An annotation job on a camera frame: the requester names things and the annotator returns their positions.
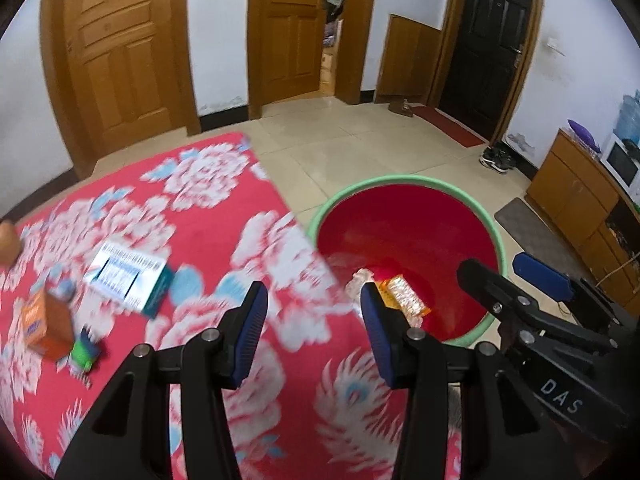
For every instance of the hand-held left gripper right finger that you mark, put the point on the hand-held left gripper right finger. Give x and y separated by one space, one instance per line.
380 330

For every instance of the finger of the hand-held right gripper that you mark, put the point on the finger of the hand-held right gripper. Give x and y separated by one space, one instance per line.
495 287
542 271

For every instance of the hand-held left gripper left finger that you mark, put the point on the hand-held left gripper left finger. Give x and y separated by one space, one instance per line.
250 335

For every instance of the orange snack packet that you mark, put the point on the orange snack packet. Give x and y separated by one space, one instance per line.
407 297

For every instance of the clear plastic bag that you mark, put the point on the clear plastic bag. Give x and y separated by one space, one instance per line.
362 280

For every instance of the red basin with green rim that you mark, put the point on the red basin with green rim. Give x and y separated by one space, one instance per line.
410 230

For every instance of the grey floor mat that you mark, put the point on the grey floor mat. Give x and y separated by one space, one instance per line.
535 230

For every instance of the wooden low cabinet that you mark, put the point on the wooden low cabinet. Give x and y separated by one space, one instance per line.
575 185

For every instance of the red floral blanket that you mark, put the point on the red floral blanket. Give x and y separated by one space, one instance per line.
210 230

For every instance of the black and white sneaker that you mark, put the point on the black and white sneaker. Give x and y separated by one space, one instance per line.
506 152
491 161

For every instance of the white microwave oven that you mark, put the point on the white microwave oven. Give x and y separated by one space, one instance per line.
620 162

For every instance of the teal and white box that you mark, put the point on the teal and white box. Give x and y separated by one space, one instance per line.
127 275

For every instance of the purple item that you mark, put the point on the purple item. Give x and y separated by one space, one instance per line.
582 132

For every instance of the small green item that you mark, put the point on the small green item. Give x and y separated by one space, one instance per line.
82 352

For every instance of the red door mat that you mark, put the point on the red door mat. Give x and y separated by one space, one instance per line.
450 125

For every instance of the blue water bottle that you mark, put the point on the blue water bottle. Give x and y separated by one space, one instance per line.
630 115

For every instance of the brown shoe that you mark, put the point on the brown shoe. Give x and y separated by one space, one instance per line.
401 108

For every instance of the orange cardboard box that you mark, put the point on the orange cardboard box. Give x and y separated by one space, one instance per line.
42 322

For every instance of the black entrance door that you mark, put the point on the black entrance door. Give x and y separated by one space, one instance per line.
495 45

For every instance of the orange-yellow apple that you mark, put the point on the orange-yellow apple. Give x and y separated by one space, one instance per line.
7 245

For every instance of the wooden panel door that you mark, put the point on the wooden panel door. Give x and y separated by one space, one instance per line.
290 25
115 45

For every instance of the white wall switch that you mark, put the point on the white wall switch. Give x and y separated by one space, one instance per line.
553 44

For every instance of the low wooden wall panel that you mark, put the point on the low wooden wall panel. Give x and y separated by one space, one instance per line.
407 55

